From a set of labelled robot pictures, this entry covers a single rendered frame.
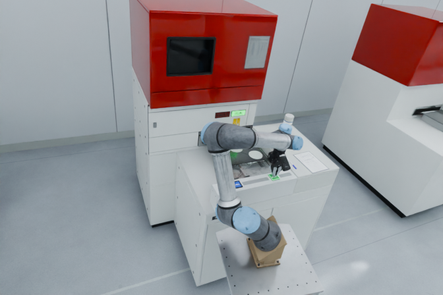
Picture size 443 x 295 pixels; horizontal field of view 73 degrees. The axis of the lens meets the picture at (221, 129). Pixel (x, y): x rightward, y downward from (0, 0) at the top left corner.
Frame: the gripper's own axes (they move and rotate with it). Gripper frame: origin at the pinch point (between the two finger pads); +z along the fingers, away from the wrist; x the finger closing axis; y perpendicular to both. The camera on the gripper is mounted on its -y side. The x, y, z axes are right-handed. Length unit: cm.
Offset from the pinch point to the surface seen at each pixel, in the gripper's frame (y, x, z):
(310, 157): 11.0, -36.4, 0.8
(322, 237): 7, -80, 97
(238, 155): 33.7, 8.1, 7.8
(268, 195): -4.0, 4.2, 12.0
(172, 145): 58, 49, 10
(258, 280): -49, 36, 16
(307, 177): -3.9, -23.2, 3.2
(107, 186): 124, 95, 98
